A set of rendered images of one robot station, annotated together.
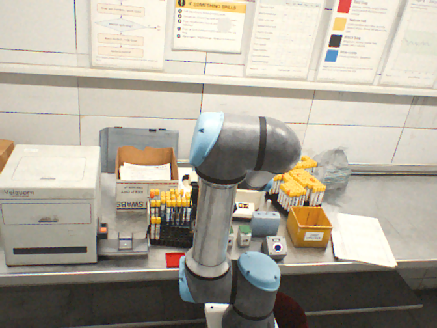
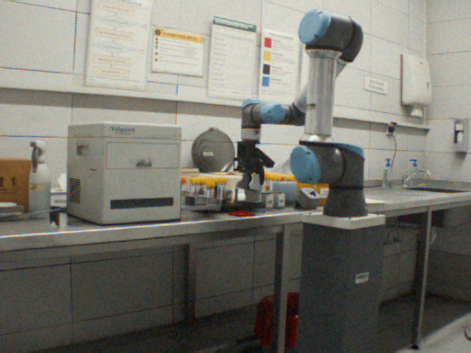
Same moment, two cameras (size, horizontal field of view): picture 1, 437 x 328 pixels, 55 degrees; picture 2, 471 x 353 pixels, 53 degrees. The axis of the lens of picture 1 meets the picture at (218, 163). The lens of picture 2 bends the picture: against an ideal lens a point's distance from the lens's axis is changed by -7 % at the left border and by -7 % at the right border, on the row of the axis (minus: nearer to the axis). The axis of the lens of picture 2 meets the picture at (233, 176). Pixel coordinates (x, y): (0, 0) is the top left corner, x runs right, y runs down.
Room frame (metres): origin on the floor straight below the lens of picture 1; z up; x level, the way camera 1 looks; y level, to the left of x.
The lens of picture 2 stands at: (-0.44, 0.93, 1.11)
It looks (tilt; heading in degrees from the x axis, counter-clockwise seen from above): 3 degrees down; 333
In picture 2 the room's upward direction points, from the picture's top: 2 degrees clockwise
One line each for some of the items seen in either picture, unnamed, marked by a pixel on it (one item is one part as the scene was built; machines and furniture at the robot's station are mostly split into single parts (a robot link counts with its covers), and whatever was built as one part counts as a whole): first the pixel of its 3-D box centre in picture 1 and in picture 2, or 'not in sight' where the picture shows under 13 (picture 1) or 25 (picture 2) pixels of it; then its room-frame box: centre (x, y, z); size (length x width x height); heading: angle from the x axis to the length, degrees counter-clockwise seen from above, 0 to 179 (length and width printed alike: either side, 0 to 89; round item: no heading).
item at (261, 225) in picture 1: (264, 225); (284, 194); (1.33, -0.20, 0.92); 0.10 x 0.07 x 0.10; 99
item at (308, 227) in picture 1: (308, 226); (315, 192); (1.35, -0.37, 0.93); 0.13 x 0.13 x 0.10; 10
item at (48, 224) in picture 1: (60, 202); (125, 171); (1.16, 0.51, 1.03); 0.31 x 0.27 x 0.30; 104
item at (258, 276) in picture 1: (253, 281); (345, 164); (0.86, -0.13, 1.07); 0.13 x 0.12 x 0.14; 95
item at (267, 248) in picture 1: (273, 245); (304, 199); (1.22, -0.23, 0.92); 0.13 x 0.07 x 0.08; 14
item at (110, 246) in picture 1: (118, 243); (189, 203); (1.11, 0.30, 0.92); 0.21 x 0.07 x 0.05; 104
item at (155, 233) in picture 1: (170, 226); (217, 196); (1.23, 0.14, 0.93); 0.17 x 0.09 x 0.11; 94
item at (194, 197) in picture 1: (203, 200); (248, 157); (1.21, 0.03, 1.08); 0.09 x 0.08 x 0.12; 104
